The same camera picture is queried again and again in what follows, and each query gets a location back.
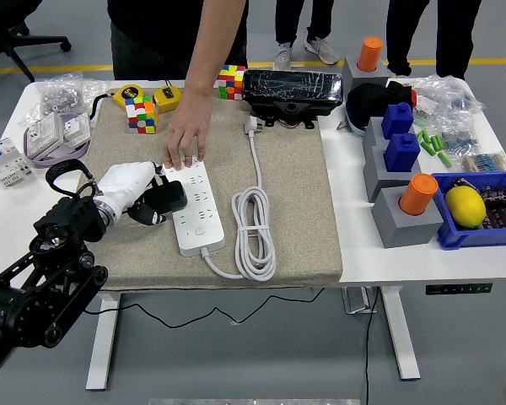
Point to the person's left hand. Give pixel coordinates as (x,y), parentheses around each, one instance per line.
(187,139)

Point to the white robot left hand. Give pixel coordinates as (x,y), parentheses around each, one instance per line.
(122,181)

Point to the black power adapter plug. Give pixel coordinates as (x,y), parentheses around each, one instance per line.
(168,198)

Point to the white power strip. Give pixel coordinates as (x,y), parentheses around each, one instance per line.
(198,244)

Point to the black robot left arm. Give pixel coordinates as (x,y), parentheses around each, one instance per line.
(17,312)

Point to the person's left forearm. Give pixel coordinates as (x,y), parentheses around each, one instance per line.
(213,55)

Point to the square yellow tape measure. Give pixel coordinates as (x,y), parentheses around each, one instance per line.
(166,99)

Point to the colourful puzzle cube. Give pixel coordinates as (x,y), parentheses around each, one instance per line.
(141,116)
(232,84)

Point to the small white socket panel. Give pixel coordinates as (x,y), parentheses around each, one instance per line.
(76,126)

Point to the round yellow tape measure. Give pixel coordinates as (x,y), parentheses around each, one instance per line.
(128,93)

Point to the empty clear plastic bag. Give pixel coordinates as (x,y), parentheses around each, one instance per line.
(95,88)

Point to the clear bag of screws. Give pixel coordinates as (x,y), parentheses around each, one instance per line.
(59,97)

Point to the person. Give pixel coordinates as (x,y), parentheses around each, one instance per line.
(289,21)
(457,34)
(160,34)

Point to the grey-brown mat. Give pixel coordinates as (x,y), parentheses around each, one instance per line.
(286,190)

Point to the black plastic-wrapped box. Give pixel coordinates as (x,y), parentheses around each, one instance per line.
(291,86)

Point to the white circuit breaker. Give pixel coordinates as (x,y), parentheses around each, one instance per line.
(4,164)

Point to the grey square block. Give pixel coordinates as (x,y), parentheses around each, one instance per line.
(373,135)
(356,76)
(398,230)
(377,177)

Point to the black cloth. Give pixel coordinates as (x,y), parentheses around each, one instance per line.
(367,101)

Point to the orange cylinder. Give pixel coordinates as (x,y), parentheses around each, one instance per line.
(369,52)
(417,194)

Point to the black office chair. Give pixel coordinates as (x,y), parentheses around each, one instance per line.
(4,17)

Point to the blue peg block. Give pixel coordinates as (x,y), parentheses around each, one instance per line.
(400,154)
(396,120)

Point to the white desk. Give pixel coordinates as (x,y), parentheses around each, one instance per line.
(362,261)

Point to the red cap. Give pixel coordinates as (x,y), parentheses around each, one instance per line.
(413,97)

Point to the silver metal box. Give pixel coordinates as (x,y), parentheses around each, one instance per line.
(356,300)

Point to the clear bag of blue parts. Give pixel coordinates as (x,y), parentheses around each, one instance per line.
(451,95)
(457,141)

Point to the black clip tool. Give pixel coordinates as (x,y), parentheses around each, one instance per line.
(459,183)

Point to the yellow lemon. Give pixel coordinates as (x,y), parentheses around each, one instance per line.
(464,206)

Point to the blue plastic bin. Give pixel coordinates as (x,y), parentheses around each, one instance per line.
(468,238)

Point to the clear bag of resistors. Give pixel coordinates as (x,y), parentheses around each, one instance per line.
(487,162)

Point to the black desk control panel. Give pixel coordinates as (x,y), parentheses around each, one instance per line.
(457,288)

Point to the dark maroon capacitors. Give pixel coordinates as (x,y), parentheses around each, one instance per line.
(504,211)

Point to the large white switch panel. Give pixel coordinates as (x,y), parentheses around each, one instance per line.
(44,137)

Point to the black mounting bracket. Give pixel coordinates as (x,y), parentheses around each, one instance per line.
(293,109)

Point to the green plastic wall anchor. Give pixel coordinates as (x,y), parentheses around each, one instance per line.
(420,136)
(444,160)
(426,148)
(434,142)
(441,142)
(426,137)

